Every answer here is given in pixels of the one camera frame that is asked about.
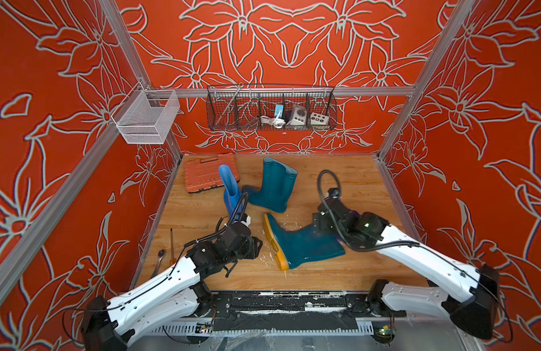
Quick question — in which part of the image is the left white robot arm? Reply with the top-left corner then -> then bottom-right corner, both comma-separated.
80,222 -> 263,350

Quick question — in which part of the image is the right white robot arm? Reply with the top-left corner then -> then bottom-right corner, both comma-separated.
313,197 -> 500,340

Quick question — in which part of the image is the orange plastic tool case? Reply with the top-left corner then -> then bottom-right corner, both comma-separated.
184,153 -> 241,193

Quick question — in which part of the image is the metal wrench on floor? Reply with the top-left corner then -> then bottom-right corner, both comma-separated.
151,250 -> 166,278

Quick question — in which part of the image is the black wire wall basket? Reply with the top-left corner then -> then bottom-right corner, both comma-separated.
206,83 -> 338,132

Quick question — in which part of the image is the blue white small box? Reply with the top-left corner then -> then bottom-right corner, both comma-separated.
274,104 -> 284,118

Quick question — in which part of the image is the white mesh wall basket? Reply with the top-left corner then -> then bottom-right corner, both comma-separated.
112,91 -> 181,145

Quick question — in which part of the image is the bright blue rubber boot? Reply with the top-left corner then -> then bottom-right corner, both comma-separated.
218,165 -> 244,222

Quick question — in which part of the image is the white grey device in basket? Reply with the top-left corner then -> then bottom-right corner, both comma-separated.
287,105 -> 307,127

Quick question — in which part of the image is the white cube with dots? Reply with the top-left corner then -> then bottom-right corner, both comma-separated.
309,113 -> 330,130

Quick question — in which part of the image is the teal boot with yellow sole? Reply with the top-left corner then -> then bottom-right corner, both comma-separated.
242,157 -> 298,214

